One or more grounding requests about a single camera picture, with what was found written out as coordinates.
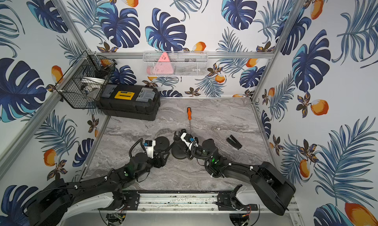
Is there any black round base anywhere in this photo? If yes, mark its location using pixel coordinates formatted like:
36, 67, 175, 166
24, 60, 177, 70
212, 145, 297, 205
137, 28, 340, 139
171, 143, 187, 160
154, 137, 170, 152

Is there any black stand pole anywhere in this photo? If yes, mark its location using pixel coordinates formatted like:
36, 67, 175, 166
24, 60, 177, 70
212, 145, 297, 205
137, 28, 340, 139
173, 131, 184, 145

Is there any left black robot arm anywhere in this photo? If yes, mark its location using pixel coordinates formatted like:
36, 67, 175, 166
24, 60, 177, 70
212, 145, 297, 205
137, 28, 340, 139
24, 151, 170, 226

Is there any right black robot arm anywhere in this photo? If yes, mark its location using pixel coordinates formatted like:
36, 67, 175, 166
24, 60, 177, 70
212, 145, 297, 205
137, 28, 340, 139
178, 137, 296, 216

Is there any black clip piece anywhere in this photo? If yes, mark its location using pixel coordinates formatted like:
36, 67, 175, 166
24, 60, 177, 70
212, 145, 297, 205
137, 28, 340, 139
226, 135, 243, 150

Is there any black plastic toolbox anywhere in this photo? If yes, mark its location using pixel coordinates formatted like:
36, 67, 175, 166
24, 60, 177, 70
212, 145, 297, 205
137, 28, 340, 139
96, 84, 160, 121

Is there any pink triangle card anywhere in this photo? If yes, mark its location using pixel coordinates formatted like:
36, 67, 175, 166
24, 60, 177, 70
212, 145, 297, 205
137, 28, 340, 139
152, 52, 174, 76

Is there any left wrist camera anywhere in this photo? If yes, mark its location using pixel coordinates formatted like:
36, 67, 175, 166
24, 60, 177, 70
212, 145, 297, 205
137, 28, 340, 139
144, 140, 156, 159

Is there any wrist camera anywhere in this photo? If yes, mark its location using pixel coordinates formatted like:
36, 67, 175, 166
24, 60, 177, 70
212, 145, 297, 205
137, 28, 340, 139
144, 140, 156, 159
180, 133, 198, 151

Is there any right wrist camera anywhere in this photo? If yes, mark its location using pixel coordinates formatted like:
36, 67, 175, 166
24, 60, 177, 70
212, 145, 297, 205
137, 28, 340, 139
180, 133, 198, 151

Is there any aluminium front rail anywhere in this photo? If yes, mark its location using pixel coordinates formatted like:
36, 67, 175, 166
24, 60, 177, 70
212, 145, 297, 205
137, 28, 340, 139
57, 192, 299, 214

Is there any orange handled screwdriver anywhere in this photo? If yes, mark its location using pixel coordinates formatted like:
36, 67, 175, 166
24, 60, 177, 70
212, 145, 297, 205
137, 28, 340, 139
187, 107, 192, 134

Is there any clear mesh wall tray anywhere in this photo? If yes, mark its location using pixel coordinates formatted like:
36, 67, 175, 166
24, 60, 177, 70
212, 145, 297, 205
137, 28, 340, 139
143, 51, 208, 77

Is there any black wire basket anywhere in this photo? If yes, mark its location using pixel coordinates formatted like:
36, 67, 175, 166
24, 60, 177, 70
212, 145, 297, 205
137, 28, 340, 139
54, 51, 117, 110

